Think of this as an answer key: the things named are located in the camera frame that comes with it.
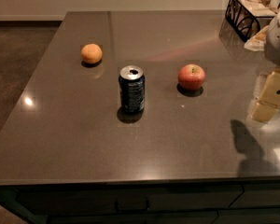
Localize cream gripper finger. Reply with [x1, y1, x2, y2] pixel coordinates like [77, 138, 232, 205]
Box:
[251, 102, 278, 123]

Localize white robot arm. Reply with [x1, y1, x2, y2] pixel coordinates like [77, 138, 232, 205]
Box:
[249, 3, 280, 123]

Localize blue pepsi can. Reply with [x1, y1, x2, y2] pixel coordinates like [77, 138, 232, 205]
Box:
[119, 65, 145, 113]

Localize red apple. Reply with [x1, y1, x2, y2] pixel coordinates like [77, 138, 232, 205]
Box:
[178, 64, 206, 91]

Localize dark cabinet drawers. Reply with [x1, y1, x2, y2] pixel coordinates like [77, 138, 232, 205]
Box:
[0, 183, 280, 224]

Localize orange fruit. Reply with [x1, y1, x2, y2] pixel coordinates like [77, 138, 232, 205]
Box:
[81, 44, 103, 64]

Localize black wire napkin basket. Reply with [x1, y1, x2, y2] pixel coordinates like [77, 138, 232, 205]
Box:
[225, 0, 277, 42]

